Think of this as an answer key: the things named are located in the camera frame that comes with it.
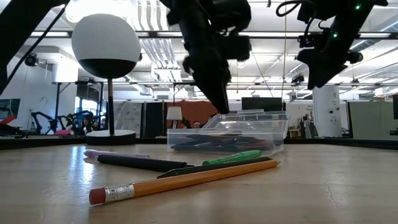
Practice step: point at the black table edge rail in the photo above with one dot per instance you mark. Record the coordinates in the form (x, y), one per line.
(149, 140)

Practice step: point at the white cylindrical column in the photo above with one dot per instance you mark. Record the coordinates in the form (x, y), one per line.
(326, 112)

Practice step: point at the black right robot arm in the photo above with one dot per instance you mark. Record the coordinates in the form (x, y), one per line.
(351, 18)

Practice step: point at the orange partition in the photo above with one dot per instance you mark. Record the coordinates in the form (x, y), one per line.
(196, 112)

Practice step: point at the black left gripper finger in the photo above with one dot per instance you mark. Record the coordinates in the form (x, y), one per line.
(211, 81)

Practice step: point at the table lamp with white shade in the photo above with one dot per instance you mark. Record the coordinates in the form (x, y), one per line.
(174, 113)

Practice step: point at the background black robot arm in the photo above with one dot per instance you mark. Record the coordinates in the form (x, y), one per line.
(38, 116)

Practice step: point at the green marker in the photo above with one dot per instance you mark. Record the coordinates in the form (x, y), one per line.
(236, 157)

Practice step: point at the yellow pencil with eraser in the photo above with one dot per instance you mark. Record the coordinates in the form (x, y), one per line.
(186, 182)

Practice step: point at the overhead light bar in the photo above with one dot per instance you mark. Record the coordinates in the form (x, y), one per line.
(161, 34)

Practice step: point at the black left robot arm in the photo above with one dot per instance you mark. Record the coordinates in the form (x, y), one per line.
(18, 28)

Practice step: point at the black ceiling spotlight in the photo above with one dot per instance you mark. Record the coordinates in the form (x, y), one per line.
(357, 57)
(31, 59)
(298, 79)

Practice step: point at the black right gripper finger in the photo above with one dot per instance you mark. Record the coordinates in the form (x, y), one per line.
(318, 77)

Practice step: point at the green partition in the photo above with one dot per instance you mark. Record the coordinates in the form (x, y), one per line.
(367, 119)

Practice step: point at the black pen with clicker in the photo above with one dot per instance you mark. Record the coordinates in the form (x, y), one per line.
(133, 162)

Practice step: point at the black triangular pen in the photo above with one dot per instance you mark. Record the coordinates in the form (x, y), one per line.
(202, 169)

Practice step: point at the white and black globe lamp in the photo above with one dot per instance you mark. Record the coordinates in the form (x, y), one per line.
(105, 37)

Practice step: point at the wall picture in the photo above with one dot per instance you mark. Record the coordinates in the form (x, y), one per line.
(9, 107)

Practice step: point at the clear plastic supply box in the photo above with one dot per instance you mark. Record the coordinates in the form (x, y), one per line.
(192, 137)

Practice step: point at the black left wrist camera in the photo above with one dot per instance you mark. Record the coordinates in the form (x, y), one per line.
(237, 48)

